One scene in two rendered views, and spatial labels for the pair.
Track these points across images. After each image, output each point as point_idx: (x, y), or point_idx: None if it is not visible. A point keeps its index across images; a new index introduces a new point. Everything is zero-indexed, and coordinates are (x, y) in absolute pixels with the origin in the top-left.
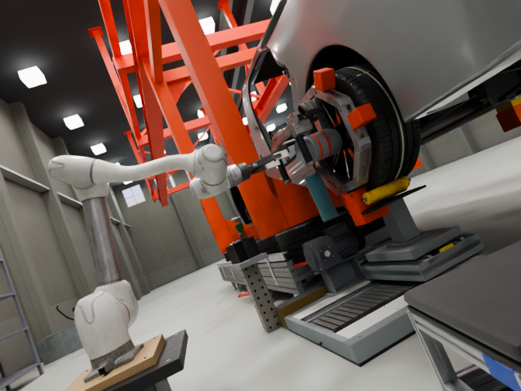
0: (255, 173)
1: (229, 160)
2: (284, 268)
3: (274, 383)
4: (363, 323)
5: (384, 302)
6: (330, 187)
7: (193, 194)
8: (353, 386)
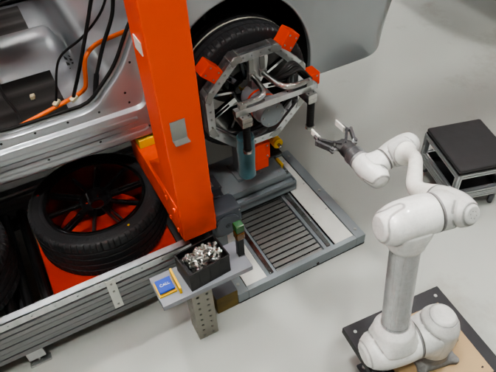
0: (325, 149)
1: (182, 147)
2: None
3: (355, 297)
4: (332, 226)
5: (303, 213)
6: (234, 143)
7: (383, 184)
8: (385, 246)
